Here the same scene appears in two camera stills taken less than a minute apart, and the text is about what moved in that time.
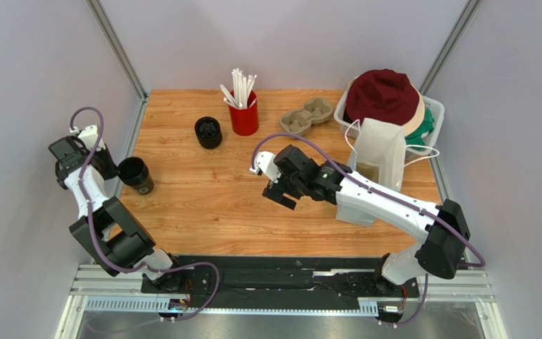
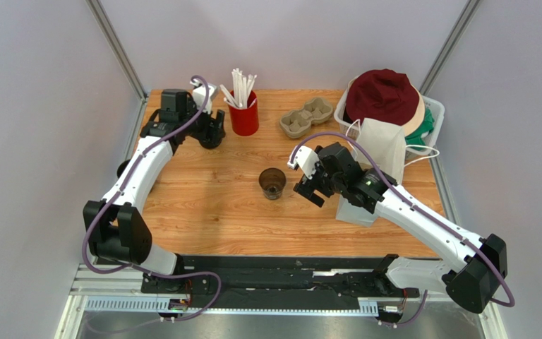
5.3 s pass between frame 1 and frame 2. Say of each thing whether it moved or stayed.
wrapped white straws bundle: stayed
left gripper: moved
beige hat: stayed
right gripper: moved
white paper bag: stayed
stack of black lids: stayed
